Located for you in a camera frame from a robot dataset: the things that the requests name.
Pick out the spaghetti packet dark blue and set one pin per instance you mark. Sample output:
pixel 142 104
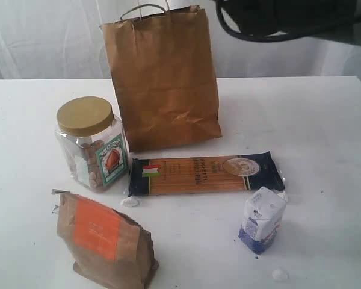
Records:
pixel 165 176

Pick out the brown paper shopping bag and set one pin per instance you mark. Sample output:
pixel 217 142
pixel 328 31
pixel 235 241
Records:
pixel 164 78

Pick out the nut jar with gold lid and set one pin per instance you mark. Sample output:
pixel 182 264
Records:
pixel 93 141

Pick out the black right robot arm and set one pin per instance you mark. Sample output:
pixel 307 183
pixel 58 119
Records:
pixel 282 21

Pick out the small white crumpled scrap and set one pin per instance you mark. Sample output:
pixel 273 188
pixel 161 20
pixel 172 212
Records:
pixel 130 202

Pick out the white and blue carton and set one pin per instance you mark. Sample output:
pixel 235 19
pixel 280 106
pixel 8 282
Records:
pixel 262 217

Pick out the brown pouch with orange label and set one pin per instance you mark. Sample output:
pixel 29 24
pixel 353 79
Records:
pixel 109 248

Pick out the white scrap near front edge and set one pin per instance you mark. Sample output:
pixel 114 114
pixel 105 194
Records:
pixel 280 275

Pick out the white fabric backdrop curtain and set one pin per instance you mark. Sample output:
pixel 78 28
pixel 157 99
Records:
pixel 62 39

